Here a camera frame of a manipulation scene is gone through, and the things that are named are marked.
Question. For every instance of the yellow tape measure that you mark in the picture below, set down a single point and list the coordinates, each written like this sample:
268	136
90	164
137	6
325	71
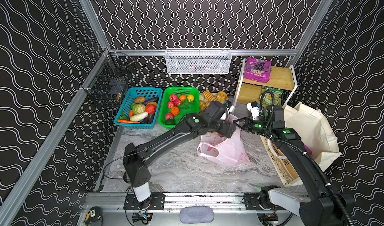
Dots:
94	215

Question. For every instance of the white bread tray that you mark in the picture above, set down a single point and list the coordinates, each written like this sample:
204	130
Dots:
228	103

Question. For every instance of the black wire wall basket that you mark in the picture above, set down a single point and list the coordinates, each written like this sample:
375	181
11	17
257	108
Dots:
108	88

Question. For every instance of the red tomato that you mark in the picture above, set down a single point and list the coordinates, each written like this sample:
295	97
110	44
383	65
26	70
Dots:
151	109

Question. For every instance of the metal base rail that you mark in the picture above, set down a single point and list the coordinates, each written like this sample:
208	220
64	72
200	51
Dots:
174	202

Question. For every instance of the brown potato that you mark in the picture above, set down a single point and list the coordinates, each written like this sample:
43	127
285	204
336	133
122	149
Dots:
139	100

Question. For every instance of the floral canvas tote bag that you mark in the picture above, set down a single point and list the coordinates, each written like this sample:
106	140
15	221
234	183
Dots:
315	132

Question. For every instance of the teal plastic basket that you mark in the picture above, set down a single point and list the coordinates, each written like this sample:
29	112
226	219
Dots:
125	111

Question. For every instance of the yellow pumpkin shaped bread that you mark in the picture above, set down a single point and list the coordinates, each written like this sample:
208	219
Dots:
221	97

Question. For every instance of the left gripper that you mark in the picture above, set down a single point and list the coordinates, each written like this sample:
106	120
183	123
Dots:
227	128

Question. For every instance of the orange carrot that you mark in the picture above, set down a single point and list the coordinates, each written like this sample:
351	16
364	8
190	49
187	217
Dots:
127	122

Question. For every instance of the dark green avocado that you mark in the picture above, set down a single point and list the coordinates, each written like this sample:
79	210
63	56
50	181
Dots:
170	122

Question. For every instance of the purple eggplant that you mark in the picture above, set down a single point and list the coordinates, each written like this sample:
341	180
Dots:
152	100

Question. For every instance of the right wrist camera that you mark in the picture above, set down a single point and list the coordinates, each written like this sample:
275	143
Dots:
253	107

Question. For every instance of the red apple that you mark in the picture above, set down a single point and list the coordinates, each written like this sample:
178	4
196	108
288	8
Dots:
170	104
177	102
173	97

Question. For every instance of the green cabbage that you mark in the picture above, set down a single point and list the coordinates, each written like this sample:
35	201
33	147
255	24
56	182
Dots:
138	108

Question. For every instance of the yellow lemon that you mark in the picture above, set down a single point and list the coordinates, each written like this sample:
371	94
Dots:
190	98

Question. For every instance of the white wooden shelf rack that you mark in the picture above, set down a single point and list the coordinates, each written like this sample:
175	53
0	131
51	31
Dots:
281	78

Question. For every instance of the white wire wall basket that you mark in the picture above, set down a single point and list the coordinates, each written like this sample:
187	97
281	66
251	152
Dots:
194	61

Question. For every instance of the braided golden bread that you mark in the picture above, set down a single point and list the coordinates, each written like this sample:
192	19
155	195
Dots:
203	105

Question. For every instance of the striped long bread back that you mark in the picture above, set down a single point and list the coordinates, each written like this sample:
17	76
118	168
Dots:
209	96

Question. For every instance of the green apple tea snack bag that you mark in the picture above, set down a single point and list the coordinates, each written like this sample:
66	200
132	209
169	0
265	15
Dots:
267	99

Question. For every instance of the orange fruit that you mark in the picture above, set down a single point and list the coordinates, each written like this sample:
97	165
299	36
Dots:
175	111

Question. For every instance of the purple snack bag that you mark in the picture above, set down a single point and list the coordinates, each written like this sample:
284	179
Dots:
258	70
308	149

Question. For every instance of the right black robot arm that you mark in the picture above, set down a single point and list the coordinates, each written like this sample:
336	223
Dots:
326	206

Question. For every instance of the grey padded cushion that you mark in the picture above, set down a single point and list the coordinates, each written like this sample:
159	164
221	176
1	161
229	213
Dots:
197	215

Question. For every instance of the green plastic basket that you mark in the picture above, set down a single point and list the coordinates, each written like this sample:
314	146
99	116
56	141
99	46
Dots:
185	107

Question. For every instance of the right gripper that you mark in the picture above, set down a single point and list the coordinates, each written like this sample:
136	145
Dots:
244	124

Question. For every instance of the white radish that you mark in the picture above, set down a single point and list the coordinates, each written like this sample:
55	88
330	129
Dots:
139	117

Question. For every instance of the pink peach plastic bag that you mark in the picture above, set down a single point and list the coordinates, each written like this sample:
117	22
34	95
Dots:
222	150

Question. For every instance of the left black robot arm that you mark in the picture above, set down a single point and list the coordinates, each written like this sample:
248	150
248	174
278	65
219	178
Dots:
137	159

